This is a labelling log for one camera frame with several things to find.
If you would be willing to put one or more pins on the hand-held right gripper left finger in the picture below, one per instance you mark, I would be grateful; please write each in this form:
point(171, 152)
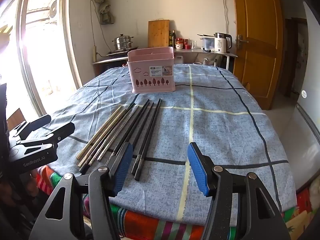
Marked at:
point(123, 166)

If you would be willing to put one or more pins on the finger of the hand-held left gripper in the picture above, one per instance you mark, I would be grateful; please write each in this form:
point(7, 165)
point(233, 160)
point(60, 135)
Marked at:
point(37, 125)
point(60, 132)

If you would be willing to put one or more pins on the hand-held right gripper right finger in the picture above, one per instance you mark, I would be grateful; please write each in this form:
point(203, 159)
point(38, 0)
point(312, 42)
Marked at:
point(197, 170)

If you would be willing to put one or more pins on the bamboo chopstick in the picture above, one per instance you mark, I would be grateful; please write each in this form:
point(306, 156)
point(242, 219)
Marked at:
point(102, 137)
point(99, 132)

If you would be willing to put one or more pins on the pink utensil basket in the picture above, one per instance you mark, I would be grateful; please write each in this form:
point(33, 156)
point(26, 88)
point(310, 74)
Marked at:
point(150, 85)

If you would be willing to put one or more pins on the steel chopstick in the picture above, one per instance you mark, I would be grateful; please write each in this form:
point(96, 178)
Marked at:
point(93, 158)
point(113, 140)

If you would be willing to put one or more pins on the blue checked tablecloth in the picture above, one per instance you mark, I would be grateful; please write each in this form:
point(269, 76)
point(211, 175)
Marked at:
point(225, 130)

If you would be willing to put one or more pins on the white low shelf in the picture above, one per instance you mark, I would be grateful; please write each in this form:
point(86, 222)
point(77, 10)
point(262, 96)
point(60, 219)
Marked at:
point(110, 60)

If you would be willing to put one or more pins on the black induction cooker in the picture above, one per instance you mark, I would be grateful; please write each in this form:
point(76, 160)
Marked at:
point(117, 53)

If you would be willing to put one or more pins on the steel steamer pot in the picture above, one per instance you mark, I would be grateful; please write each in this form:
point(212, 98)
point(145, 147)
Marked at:
point(122, 42)

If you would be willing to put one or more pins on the white plastic jug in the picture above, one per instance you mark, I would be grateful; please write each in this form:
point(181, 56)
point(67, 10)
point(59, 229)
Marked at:
point(178, 60)

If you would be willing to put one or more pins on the metal kitchen table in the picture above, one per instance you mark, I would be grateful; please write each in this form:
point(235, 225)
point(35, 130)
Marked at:
point(197, 51)

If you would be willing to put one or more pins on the grey refrigerator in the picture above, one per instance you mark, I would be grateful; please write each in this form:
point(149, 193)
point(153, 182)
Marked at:
point(310, 130)

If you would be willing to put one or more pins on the red jar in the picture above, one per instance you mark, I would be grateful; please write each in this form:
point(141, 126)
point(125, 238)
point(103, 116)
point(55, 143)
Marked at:
point(187, 46)

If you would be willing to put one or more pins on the glass cup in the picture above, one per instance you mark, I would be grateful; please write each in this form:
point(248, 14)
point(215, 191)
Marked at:
point(194, 44)

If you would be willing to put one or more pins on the white patterned jar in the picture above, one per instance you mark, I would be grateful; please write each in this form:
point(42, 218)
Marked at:
point(179, 45)

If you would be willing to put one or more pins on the water filter pitcher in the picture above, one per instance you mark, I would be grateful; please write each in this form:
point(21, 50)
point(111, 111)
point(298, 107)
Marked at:
point(207, 43)

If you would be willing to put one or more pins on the white electric kettle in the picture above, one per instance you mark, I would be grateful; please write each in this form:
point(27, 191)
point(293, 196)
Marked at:
point(221, 45)

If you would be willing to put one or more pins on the beige tied curtain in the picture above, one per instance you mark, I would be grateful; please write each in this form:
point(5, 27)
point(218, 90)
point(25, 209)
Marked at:
point(106, 12)

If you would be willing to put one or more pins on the wooden door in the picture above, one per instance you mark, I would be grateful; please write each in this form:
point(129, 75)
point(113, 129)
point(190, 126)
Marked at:
point(257, 55)

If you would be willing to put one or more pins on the dark oil bottle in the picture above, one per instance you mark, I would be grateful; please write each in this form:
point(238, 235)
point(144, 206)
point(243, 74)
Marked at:
point(173, 40)

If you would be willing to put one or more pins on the bamboo cutting board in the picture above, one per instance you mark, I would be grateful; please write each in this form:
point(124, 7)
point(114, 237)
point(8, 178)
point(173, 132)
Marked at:
point(158, 33)

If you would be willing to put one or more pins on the wall power strip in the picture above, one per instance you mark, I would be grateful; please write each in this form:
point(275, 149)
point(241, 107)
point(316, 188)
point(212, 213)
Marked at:
point(95, 53)

